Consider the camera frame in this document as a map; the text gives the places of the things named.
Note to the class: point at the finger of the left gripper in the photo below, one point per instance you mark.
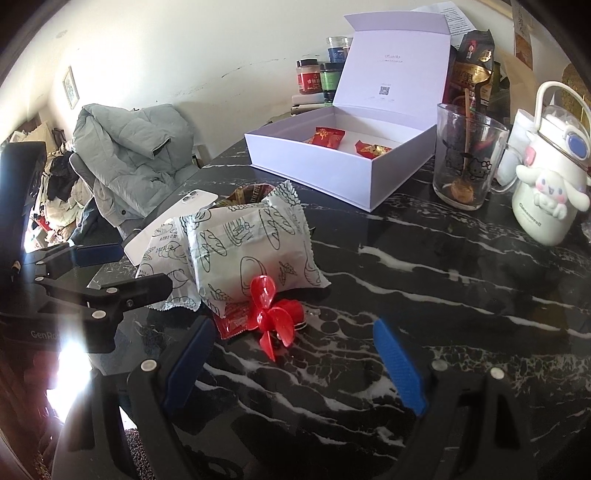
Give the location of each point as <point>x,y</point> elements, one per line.
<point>55,261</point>
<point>64,308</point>

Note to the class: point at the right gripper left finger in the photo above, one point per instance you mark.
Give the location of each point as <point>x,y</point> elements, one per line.
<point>156,388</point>

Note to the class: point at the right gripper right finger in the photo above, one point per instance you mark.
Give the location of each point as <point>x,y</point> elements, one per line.
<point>495,443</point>

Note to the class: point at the red sauce sachet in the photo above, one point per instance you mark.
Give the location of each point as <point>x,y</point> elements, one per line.
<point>234,323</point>

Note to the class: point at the white printed bread packet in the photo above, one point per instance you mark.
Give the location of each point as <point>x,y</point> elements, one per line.
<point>230,245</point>

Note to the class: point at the red plastic propeller fan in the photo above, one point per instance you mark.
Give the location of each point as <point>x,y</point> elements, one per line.
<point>273,319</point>

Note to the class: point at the brown green snack bag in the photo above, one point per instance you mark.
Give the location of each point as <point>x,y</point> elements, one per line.
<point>243,195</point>

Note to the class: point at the small red snack packet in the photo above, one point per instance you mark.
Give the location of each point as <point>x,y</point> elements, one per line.
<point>327,137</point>

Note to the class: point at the red gold candy packet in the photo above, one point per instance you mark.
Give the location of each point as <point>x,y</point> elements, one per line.
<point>371,151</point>

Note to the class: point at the grey puffer jacket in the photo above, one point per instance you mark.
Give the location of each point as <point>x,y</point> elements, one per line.
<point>131,160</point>

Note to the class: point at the white cinnamoroll kettle bottle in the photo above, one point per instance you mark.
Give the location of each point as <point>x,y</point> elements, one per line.
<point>545,163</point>

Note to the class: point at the glass mug with spoon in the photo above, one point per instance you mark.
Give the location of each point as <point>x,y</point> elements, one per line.
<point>469,149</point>

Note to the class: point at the red label jar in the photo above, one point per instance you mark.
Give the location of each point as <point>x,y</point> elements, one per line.
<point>309,76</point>

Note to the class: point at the green black jar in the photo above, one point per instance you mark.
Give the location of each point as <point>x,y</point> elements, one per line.
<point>330,73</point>

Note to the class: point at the round woven trivet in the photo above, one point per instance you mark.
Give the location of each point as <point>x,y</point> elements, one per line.
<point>571,78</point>

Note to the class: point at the lavender open gift box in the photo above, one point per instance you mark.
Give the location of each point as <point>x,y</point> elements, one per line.
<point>392,83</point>

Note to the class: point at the brown paper bag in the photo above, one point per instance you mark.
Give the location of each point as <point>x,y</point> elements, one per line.
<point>523,84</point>

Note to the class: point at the blue label jar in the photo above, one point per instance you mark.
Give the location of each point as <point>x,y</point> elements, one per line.
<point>338,48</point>

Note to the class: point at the black gold oatmeal bag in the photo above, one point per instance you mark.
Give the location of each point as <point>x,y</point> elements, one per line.
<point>472,71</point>

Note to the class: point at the printed paper sheet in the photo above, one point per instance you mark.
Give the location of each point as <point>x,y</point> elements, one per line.
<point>459,24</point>

